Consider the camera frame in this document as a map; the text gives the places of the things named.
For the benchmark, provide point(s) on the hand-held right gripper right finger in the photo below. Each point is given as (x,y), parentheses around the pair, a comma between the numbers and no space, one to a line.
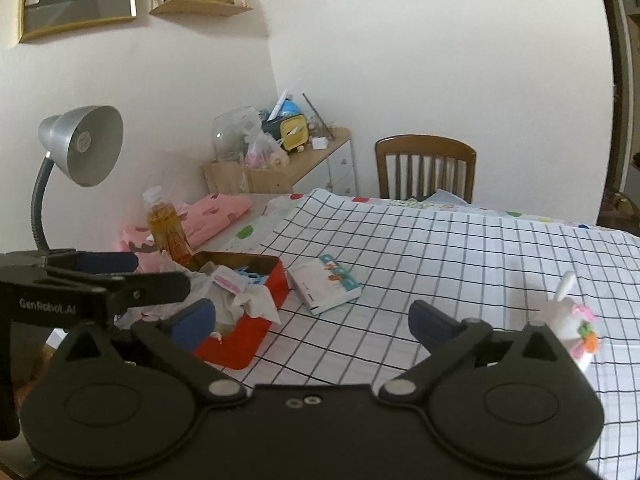
(422,322)

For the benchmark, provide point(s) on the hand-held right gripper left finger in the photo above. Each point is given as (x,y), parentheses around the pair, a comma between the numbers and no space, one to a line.
(197,317)

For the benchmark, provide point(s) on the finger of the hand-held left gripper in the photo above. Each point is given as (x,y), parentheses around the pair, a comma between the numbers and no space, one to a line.
(150,287)
(107,261)

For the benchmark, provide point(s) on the red storage box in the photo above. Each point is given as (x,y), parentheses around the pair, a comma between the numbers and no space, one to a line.
(245,340)

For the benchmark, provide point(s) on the white black-checked tablecloth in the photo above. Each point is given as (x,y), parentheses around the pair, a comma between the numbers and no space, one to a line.
(450,270)

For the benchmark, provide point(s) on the amber drink bottle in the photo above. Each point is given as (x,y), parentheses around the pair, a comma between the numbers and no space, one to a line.
(167,230)

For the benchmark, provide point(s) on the pink printed cloth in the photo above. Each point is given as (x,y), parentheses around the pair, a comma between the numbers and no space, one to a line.
(215,212)

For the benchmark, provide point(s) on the fox print tissue pack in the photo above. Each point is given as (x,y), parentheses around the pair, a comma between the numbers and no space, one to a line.
(327,282)

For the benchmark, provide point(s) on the grey desk lamp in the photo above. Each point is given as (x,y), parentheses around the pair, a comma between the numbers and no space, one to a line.
(85,145)

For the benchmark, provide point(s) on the paper sheet on chair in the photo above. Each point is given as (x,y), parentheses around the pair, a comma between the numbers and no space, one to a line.
(447,197)

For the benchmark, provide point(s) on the cardboard box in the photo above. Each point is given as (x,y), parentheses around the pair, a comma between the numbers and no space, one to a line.
(240,180)

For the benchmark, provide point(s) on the white plush rabbit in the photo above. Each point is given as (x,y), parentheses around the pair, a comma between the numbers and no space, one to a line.
(570,320)

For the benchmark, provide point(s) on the brown wooden chair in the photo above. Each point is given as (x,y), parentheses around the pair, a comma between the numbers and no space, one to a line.
(425,165)

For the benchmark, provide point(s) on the clear glass jar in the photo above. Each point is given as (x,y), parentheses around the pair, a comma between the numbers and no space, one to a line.
(230,132)

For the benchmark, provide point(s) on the plastic bag with pink contents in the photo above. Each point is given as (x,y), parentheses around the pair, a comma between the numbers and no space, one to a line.
(265,155)

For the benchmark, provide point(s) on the wood-top white sideboard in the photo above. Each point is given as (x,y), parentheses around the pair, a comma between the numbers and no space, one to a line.
(325,160)

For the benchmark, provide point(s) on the small white box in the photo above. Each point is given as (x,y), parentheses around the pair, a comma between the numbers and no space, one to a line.
(319,143)

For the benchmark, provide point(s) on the yellow and blue tissue holder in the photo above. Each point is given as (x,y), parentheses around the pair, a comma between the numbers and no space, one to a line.
(292,127)

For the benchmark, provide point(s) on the dark diffuser stick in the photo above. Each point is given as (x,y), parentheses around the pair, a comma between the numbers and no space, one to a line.
(317,112)

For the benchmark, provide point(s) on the gold framed picture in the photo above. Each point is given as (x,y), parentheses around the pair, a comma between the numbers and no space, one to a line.
(75,5)

